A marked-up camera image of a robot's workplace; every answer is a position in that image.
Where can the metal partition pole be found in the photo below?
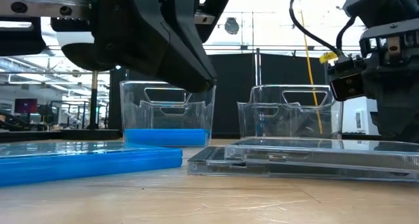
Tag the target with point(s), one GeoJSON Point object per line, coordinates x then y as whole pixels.
{"type": "Point", "coordinates": [257, 67]}

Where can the clear plastic bin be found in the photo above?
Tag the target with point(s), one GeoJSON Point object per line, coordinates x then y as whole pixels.
{"type": "Point", "coordinates": [196, 119]}
{"type": "Point", "coordinates": [262, 119]}

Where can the blue disc case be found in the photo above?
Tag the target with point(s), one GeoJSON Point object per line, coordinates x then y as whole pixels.
{"type": "Point", "coordinates": [163, 142]}
{"type": "Point", "coordinates": [82, 166]}
{"type": "Point", "coordinates": [163, 133]}

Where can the distant black robot station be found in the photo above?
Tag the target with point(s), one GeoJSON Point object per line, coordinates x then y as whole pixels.
{"type": "Point", "coordinates": [46, 111]}

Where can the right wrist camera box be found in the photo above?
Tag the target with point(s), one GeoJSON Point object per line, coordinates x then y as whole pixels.
{"type": "Point", "coordinates": [348, 84]}

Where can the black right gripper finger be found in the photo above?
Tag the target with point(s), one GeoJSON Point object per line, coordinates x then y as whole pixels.
{"type": "Point", "coordinates": [399, 106]}

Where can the clear jewel case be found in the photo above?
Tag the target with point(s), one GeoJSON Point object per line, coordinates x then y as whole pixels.
{"type": "Point", "coordinates": [209, 165]}
{"type": "Point", "coordinates": [311, 155]}

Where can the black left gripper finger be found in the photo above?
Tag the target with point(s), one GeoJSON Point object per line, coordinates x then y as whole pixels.
{"type": "Point", "coordinates": [140, 37]}
{"type": "Point", "coordinates": [188, 24]}

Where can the black partition panel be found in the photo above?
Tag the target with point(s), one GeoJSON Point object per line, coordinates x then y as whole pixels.
{"type": "Point", "coordinates": [232, 96]}

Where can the monitor with dark red screen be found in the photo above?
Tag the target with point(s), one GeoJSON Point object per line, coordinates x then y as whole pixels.
{"type": "Point", "coordinates": [26, 106]}

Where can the white globe table lamp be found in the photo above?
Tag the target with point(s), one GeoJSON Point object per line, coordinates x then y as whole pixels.
{"type": "Point", "coordinates": [94, 99]}

